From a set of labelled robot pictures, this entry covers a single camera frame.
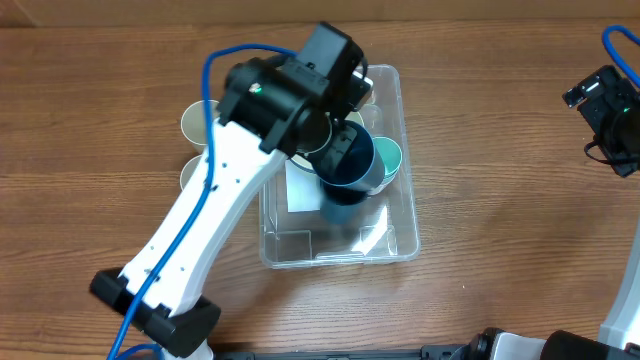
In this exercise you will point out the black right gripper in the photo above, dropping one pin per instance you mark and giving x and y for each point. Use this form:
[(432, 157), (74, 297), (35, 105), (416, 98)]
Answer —
[(624, 159)]

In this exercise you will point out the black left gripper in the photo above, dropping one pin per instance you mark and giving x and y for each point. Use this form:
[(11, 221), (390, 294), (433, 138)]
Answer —
[(333, 152)]

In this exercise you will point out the cream bowl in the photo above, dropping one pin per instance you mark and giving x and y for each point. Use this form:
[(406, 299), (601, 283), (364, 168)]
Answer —
[(303, 164)]

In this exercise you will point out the dark blue tall cup front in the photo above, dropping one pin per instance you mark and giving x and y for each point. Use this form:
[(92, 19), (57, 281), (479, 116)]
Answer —
[(361, 169)]

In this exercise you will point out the dark blue tall cup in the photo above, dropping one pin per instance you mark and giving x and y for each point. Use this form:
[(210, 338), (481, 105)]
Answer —
[(341, 208), (361, 169)]

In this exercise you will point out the mint green small cup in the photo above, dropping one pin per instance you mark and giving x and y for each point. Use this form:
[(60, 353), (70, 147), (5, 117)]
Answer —
[(391, 154)]

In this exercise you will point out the beige tall cup front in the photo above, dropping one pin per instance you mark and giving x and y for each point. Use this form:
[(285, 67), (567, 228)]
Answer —
[(188, 170)]

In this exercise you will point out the beige tall cup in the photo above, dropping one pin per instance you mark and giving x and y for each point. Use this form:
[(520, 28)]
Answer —
[(193, 126), (188, 170)]

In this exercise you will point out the pink small cup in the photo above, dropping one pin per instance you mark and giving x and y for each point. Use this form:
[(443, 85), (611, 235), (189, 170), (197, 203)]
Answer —
[(385, 182)]

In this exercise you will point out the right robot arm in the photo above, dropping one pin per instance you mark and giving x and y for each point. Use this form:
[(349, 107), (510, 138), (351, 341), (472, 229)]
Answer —
[(618, 337)]

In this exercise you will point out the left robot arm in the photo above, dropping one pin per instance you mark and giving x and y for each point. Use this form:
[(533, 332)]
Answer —
[(279, 104)]

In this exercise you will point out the white label in bin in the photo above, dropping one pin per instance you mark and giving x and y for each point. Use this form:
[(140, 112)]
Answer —
[(303, 193)]

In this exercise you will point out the clear plastic storage bin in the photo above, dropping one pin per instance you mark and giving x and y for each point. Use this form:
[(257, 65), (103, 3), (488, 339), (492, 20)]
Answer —
[(385, 230)]

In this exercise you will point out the black rail at table edge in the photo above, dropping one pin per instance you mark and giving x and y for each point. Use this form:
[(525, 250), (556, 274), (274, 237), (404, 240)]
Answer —
[(492, 343)]

